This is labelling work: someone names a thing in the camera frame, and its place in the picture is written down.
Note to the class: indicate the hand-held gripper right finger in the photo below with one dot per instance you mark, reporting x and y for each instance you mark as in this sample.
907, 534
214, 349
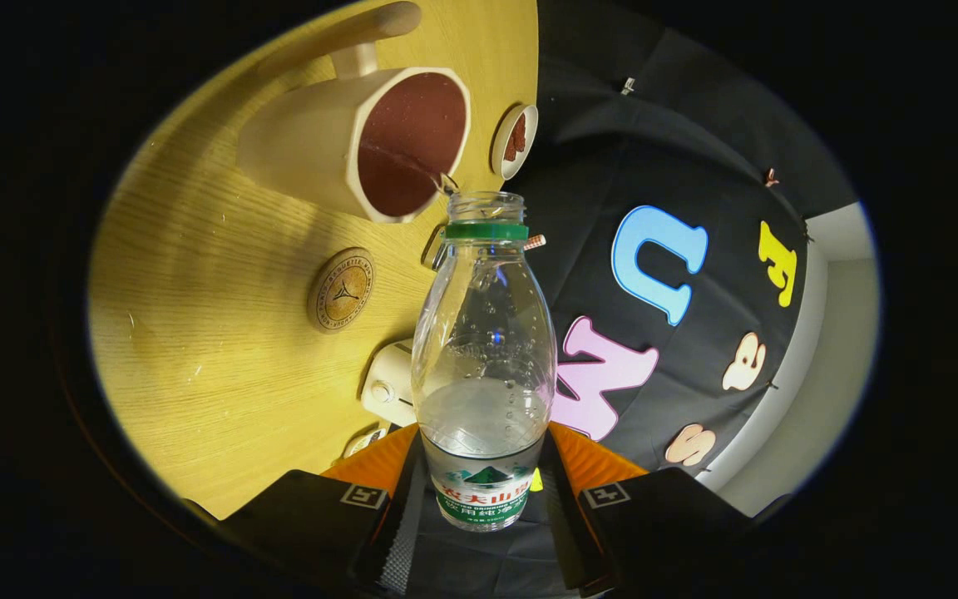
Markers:
566, 532

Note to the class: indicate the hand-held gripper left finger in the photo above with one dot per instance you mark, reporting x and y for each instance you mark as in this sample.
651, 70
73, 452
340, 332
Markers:
404, 532

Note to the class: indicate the clear plastic bottle green label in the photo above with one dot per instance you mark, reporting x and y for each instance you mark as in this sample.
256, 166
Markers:
487, 333

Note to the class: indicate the round wooden coaster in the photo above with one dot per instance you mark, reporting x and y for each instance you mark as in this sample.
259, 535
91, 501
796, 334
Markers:
342, 291

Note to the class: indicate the white divided seed dish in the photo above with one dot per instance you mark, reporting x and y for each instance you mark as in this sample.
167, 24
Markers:
365, 441

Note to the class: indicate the cream toaster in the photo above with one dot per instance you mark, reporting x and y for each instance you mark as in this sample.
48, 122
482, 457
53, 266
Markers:
387, 383

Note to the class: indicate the small glass jar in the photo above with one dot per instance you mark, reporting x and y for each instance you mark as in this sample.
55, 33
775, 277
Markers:
434, 249

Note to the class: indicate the wooden table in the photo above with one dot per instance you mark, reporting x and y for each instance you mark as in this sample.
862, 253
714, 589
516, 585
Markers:
196, 333

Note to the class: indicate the striped paper straw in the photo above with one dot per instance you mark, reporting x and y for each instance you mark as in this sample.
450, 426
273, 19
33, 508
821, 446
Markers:
535, 241

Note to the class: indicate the small white plate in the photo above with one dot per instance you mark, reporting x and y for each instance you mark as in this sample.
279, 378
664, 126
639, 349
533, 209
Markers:
529, 154

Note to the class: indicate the black backdrop cloth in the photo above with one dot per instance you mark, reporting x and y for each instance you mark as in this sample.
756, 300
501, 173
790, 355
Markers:
612, 150

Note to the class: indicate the red snack piece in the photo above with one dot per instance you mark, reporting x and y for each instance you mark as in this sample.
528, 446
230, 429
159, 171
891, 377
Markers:
512, 148
520, 126

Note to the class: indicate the copper clip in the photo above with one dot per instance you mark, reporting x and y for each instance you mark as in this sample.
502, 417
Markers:
771, 176

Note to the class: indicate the silver clip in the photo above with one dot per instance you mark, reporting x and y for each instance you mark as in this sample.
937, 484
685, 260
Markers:
628, 85

